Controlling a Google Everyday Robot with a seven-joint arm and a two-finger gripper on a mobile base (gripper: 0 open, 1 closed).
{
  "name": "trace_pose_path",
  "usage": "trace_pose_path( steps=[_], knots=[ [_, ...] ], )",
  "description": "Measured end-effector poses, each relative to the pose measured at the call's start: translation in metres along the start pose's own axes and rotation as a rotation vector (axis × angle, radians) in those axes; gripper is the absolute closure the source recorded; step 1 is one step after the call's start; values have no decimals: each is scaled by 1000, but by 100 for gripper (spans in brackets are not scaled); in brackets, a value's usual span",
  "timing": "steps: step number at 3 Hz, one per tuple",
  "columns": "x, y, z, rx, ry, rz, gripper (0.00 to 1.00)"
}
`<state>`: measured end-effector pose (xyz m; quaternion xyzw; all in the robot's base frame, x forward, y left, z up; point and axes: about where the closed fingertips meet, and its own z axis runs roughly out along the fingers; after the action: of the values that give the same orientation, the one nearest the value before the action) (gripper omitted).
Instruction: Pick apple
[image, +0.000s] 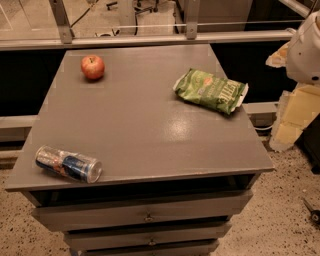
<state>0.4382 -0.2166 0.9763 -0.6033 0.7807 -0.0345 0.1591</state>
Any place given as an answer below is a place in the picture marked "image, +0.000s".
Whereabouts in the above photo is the red apple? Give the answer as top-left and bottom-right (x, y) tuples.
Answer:
(81, 55), (105, 80)

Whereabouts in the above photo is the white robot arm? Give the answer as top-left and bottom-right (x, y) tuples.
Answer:
(266, 11), (320, 152)

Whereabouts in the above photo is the green chip bag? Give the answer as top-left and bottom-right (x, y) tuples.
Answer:
(173, 68), (249, 115)

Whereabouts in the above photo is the metal railing frame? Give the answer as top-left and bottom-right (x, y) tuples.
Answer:
(0, 0), (320, 52)

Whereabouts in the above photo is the grey drawer cabinet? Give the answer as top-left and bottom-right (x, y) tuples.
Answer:
(6, 45), (273, 256)

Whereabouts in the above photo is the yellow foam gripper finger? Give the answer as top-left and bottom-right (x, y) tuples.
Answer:
(269, 83), (320, 152)
(265, 43), (289, 68)

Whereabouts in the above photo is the blue silver drink can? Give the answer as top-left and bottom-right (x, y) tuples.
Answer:
(35, 145), (102, 183)

